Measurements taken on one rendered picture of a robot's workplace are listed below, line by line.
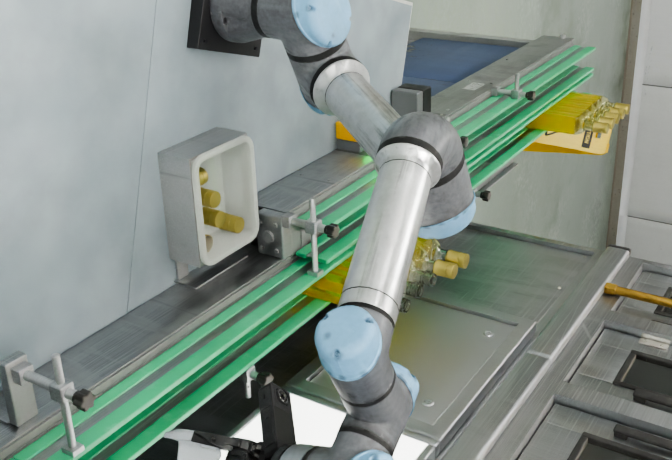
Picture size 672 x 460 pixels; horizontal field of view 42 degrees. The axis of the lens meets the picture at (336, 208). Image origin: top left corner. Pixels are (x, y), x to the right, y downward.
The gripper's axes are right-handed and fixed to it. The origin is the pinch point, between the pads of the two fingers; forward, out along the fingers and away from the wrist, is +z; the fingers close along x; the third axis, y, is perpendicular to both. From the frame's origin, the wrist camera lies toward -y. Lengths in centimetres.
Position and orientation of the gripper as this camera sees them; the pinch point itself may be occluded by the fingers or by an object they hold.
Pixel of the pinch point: (204, 445)
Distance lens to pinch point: 133.4
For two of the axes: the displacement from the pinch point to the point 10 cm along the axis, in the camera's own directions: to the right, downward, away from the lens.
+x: 6.4, 4.7, 6.1
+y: -2.5, 8.8, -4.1
